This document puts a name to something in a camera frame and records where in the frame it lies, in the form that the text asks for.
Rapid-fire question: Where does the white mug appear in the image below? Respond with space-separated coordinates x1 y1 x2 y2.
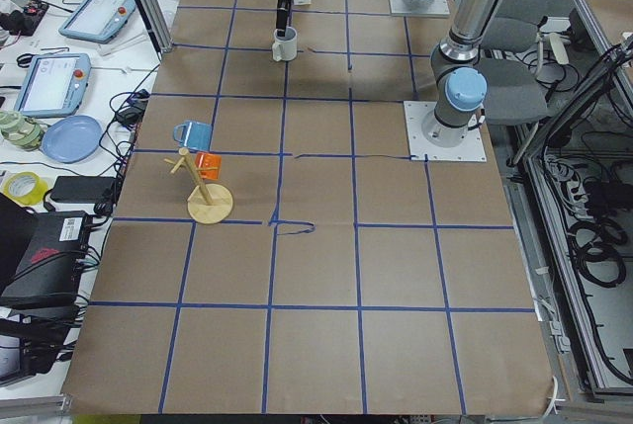
271 27 298 62

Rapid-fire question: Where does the blue mug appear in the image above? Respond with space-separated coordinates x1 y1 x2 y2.
172 120 213 151

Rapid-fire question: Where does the orange mug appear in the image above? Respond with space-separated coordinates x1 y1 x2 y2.
195 151 222 181

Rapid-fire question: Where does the far teach pendant tablet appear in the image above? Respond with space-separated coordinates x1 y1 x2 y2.
58 0 136 43

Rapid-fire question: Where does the teach pendant tablet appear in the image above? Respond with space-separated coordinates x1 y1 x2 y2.
14 53 92 119
58 0 136 43

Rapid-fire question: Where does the wooden mug tree stand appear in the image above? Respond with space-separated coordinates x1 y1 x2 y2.
164 147 233 224

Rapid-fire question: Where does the near teach pendant tablet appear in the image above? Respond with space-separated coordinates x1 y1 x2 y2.
14 53 92 119

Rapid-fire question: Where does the blue plate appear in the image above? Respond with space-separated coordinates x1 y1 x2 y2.
41 116 103 163

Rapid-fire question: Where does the grey office chair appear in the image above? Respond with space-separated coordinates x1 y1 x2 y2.
476 0 552 126

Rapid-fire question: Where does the black power adapter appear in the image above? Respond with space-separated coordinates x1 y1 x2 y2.
49 176 115 204

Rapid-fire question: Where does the green tape rolls stack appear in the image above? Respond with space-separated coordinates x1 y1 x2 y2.
1 111 45 151

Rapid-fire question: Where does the yellow tape roll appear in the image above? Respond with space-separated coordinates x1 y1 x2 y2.
3 172 48 206

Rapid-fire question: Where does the black computer box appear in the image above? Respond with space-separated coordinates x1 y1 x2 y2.
1 209 89 310

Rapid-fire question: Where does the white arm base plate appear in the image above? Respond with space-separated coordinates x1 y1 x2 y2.
404 101 487 162

